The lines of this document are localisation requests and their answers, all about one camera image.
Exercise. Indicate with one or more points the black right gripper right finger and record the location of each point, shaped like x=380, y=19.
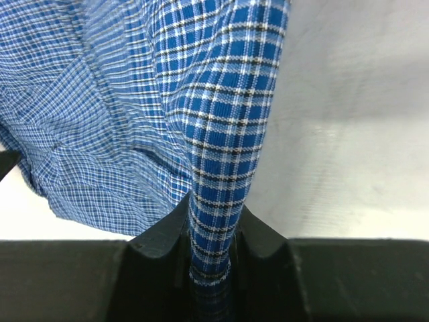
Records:
x=320, y=279

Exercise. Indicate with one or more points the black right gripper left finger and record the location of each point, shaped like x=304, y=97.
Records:
x=101, y=280

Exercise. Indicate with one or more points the blue checked long sleeve shirt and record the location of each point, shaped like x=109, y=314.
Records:
x=120, y=109

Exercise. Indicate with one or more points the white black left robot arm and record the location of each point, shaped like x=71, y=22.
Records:
x=8, y=160

